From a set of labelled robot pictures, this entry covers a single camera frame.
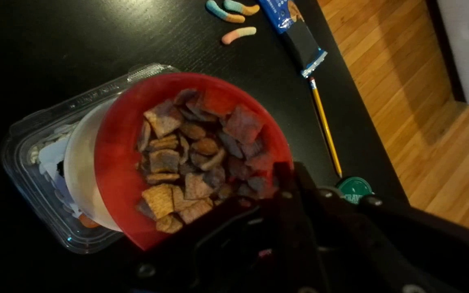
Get clear plastic food container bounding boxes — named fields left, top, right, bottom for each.
left=0, top=61, right=180, bottom=255

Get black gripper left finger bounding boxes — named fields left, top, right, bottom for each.
left=120, top=160, right=313, bottom=293

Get blue snack packet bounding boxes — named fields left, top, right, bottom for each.
left=258, top=0, right=330, bottom=79

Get white ceramic bowl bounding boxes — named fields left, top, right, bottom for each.
left=63, top=95, right=126, bottom=234

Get blue orange gummy worm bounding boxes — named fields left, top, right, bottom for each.
left=206, top=0, right=248, bottom=24
left=224, top=0, right=263, bottom=16

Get red orange plastic bowl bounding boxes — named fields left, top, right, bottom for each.
left=94, top=71, right=296, bottom=252

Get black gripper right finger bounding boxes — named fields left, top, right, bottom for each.
left=294, top=160, right=469, bottom=293

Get square cereal pieces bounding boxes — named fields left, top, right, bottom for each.
left=136, top=87, right=281, bottom=234

